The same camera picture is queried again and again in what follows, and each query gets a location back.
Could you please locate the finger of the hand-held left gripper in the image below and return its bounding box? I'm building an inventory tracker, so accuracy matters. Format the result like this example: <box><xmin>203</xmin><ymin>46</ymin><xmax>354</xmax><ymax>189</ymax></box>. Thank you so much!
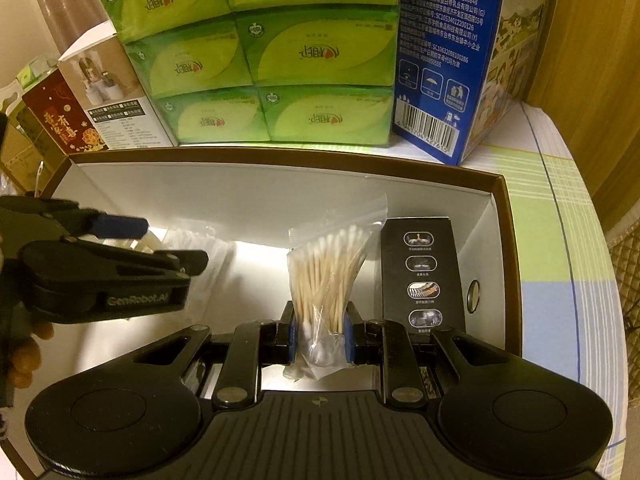
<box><xmin>20</xmin><ymin>237</ymin><xmax>210</xmax><ymax>287</ymax></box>
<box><xmin>0</xmin><ymin>195</ymin><xmax>150</xmax><ymax>246</ymax></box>

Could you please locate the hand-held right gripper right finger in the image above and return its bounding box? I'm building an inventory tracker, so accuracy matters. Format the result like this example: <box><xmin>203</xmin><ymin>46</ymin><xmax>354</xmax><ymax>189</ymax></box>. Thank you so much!
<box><xmin>344</xmin><ymin>301</ymin><xmax>523</xmax><ymax>407</ymax></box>

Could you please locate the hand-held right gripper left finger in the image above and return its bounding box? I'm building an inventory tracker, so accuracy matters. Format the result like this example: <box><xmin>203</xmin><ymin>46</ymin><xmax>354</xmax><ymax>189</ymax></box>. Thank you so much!
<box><xmin>127</xmin><ymin>301</ymin><xmax>297</xmax><ymax>411</ymax></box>

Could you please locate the clear cotton swab box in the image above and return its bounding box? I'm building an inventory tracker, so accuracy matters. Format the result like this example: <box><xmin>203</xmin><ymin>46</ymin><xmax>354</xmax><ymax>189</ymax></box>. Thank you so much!
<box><xmin>160</xmin><ymin>227</ymin><xmax>236</xmax><ymax>281</ymax></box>

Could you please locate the bag of cotton swabs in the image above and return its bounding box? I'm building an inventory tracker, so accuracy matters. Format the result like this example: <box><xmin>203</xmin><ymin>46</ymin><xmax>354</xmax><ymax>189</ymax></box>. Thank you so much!
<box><xmin>282</xmin><ymin>194</ymin><xmax>390</xmax><ymax>381</ymax></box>

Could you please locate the brown cardboard storage box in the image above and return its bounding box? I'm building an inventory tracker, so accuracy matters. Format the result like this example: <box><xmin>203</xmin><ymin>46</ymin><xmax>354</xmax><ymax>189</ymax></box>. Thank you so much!
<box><xmin>35</xmin><ymin>145</ymin><xmax>526</xmax><ymax>401</ymax></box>

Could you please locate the black product box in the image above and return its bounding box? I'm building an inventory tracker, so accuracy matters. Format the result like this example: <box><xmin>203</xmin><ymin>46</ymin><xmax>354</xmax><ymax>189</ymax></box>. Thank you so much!
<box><xmin>380</xmin><ymin>217</ymin><xmax>472</xmax><ymax>346</ymax></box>

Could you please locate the checked cloth desktop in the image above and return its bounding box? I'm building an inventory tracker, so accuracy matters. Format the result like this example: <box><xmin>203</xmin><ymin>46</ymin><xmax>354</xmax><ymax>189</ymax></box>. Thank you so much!
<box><xmin>380</xmin><ymin>100</ymin><xmax>633</xmax><ymax>466</ymax></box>

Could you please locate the person's left hand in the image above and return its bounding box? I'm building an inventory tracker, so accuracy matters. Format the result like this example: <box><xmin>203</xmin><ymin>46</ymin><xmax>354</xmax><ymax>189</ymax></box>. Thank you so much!
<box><xmin>0</xmin><ymin>320</ymin><xmax>55</xmax><ymax>391</ymax></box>

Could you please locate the white product box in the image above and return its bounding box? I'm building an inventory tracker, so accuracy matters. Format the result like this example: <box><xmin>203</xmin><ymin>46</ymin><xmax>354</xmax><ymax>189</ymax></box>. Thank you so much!
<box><xmin>57</xmin><ymin>35</ymin><xmax>176</xmax><ymax>151</ymax></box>

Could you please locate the red gift box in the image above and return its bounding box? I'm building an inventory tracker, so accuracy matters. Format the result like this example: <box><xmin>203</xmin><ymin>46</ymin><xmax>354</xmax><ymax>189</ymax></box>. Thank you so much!
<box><xmin>21</xmin><ymin>69</ymin><xmax>111</xmax><ymax>157</ymax></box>

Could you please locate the large brown cardboard box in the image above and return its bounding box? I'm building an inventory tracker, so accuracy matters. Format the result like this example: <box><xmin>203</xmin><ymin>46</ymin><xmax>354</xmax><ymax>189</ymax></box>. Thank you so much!
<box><xmin>0</xmin><ymin>105</ymin><xmax>47</xmax><ymax>196</ymax></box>

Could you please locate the green tissue pack bundle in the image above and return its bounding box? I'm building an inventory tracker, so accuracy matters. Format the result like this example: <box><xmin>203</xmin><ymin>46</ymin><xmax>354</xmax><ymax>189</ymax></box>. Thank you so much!
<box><xmin>17</xmin><ymin>57</ymin><xmax>62</xmax><ymax>87</ymax></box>

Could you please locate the beige curtain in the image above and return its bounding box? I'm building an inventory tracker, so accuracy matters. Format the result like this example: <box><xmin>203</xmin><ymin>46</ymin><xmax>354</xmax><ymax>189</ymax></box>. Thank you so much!
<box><xmin>10</xmin><ymin>0</ymin><xmax>118</xmax><ymax>68</ymax></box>

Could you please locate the stack of green tissue packs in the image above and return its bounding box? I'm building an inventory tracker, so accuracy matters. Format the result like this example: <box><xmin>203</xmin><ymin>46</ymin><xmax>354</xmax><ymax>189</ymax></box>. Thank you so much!
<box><xmin>95</xmin><ymin>0</ymin><xmax>401</xmax><ymax>147</ymax></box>

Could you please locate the chair with quilted cover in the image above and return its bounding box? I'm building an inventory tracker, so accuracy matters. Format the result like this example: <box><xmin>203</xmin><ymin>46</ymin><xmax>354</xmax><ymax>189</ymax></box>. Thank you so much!
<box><xmin>602</xmin><ymin>195</ymin><xmax>640</xmax><ymax>376</ymax></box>

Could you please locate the blue printed carton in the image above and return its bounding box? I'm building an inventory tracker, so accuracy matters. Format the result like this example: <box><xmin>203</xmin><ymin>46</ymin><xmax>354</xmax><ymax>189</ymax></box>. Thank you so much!
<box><xmin>390</xmin><ymin>0</ymin><xmax>561</xmax><ymax>167</ymax></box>

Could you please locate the wooden door panel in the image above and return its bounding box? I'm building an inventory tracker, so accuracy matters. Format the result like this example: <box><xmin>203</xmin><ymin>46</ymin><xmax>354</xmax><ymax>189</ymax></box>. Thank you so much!
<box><xmin>525</xmin><ymin>0</ymin><xmax>640</xmax><ymax>111</ymax></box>

